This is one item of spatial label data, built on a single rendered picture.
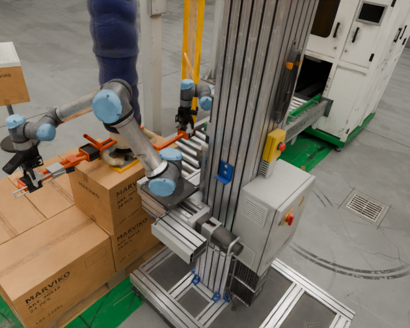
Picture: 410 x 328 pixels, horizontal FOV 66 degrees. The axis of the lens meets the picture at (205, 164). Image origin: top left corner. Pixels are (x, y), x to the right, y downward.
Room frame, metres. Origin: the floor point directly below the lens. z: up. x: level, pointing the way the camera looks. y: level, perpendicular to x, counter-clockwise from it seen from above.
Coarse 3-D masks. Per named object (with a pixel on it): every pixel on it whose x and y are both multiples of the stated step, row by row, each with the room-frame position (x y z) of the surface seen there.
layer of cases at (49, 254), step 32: (0, 192) 1.56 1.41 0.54; (64, 192) 1.62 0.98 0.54; (0, 224) 1.28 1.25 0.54; (32, 224) 1.31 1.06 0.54; (64, 224) 1.34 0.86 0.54; (96, 224) 1.37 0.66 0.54; (0, 256) 1.05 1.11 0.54; (32, 256) 1.07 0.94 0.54; (64, 256) 1.10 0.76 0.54; (96, 256) 1.19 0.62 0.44; (128, 256) 1.37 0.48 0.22; (0, 288) 0.97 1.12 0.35; (32, 288) 0.89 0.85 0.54; (64, 288) 1.01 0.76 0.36; (32, 320) 0.84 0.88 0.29
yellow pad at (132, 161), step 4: (124, 156) 1.53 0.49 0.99; (128, 156) 1.54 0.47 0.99; (124, 160) 1.52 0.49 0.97; (128, 160) 1.53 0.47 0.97; (132, 160) 1.53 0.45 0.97; (136, 160) 1.54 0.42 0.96; (124, 164) 1.49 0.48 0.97; (128, 164) 1.50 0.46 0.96; (132, 164) 1.51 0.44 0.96; (112, 168) 1.46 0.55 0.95; (116, 168) 1.45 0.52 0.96; (120, 168) 1.45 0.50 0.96; (124, 168) 1.46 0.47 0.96; (128, 168) 1.48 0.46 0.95; (120, 172) 1.43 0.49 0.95
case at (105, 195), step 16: (144, 128) 1.95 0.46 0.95; (160, 144) 1.77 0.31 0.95; (176, 144) 1.79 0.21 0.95; (96, 160) 1.52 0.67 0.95; (80, 176) 1.42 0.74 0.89; (96, 176) 1.38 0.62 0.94; (112, 176) 1.39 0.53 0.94; (128, 176) 1.41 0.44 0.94; (144, 176) 1.51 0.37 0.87; (80, 192) 1.44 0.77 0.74; (96, 192) 1.34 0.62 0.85; (112, 192) 1.30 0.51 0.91; (128, 192) 1.40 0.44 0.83; (80, 208) 1.47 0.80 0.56; (96, 208) 1.36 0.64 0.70; (112, 208) 1.29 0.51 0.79; (128, 208) 1.39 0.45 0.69; (112, 224) 1.28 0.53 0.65; (128, 224) 1.38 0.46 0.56
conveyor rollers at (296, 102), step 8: (296, 104) 3.48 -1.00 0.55; (288, 112) 3.31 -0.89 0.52; (304, 112) 3.30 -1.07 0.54; (200, 136) 2.58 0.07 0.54; (192, 144) 2.41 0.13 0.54; (200, 144) 2.45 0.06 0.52; (192, 152) 2.28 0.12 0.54; (192, 160) 2.17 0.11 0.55; (184, 168) 2.09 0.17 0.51; (192, 168) 2.05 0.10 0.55; (184, 176) 1.96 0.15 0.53
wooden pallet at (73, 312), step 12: (144, 252) 1.49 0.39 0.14; (156, 252) 1.58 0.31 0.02; (132, 264) 1.45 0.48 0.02; (120, 276) 1.31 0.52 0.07; (96, 288) 1.15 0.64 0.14; (108, 288) 1.23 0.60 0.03; (84, 300) 1.13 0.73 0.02; (96, 300) 1.14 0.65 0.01; (72, 312) 1.03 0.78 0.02; (48, 324) 0.89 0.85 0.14; (60, 324) 0.95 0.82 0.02
